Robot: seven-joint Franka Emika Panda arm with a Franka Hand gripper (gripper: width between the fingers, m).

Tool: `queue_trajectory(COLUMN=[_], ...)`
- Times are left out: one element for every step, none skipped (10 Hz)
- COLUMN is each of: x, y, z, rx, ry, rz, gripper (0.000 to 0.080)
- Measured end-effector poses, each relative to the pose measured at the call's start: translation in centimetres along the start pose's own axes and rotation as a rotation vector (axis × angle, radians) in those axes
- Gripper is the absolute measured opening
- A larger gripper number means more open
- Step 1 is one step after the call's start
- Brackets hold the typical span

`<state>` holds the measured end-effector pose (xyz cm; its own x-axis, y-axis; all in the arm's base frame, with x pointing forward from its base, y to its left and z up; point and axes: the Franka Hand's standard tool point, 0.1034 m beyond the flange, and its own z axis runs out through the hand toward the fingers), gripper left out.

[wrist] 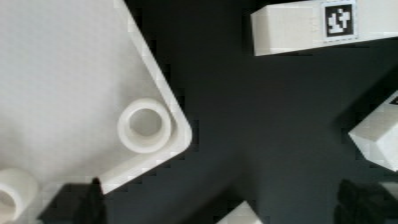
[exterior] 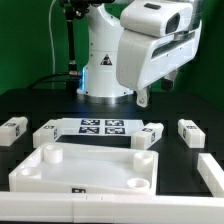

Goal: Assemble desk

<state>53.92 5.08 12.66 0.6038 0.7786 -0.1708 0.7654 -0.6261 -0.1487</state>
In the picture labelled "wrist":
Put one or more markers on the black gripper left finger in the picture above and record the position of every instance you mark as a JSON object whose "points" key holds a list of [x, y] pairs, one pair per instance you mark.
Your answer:
{"points": [[76, 206]]}

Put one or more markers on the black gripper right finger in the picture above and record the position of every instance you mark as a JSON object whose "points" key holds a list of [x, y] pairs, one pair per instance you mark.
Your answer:
{"points": [[366, 203]]}

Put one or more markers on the white desk top tray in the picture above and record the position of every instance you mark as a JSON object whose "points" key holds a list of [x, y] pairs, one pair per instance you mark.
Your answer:
{"points": [[92, 125]]}

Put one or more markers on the white desk leg with tag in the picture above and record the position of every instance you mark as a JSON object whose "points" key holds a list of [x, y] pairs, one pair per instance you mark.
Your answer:
{"points": [[318, 23]]}

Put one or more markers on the white desk leg block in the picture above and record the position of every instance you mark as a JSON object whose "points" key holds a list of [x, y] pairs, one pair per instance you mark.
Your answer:
{"points": [[375, 134]]}

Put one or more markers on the white front fence rail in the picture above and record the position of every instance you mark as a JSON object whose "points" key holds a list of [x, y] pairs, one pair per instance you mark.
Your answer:
{"points": [[240, 216]]}

